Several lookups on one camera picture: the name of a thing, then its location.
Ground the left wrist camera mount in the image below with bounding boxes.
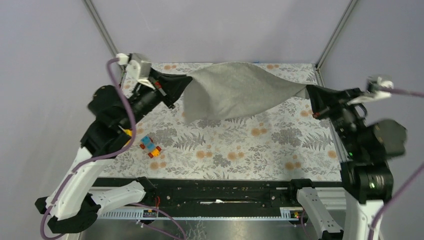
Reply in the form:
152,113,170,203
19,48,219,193
115,53,156,90

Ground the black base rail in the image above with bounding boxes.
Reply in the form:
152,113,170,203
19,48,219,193
92,177,342,220

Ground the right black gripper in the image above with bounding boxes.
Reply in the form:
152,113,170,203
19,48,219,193
305,82,366,156

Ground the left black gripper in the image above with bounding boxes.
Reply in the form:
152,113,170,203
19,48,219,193
120,67,194,130

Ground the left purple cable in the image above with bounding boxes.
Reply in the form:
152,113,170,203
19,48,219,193
40,57,137,240

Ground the left aluminium frame post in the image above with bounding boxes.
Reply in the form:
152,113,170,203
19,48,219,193
82,0,119,57

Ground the right aluminium frame post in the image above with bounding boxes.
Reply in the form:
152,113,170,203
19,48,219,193
315,0,359,70

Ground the aluminium frame post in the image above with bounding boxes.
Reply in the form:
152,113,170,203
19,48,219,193
315,0,359,70
82,0,119,57

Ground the floral patterned tablecloth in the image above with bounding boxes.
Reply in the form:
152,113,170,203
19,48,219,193
99,62,342,182

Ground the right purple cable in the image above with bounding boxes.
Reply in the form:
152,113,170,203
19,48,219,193
367,86,424,240

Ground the blue orange toy car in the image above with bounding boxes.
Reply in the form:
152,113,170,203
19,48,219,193
139,135,162,158

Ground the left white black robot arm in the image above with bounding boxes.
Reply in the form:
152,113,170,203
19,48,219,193
35,69,192,240

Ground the yellow toy block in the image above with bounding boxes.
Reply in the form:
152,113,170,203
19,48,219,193
122,128,133,146

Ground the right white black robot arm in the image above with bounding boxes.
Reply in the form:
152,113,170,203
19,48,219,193
286,85,407,240

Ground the grey cloth napkin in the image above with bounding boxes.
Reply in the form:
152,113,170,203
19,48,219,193
183,62,309,123

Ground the purple cable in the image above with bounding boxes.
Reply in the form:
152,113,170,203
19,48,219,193
367,86,424,240
40,57,137,240

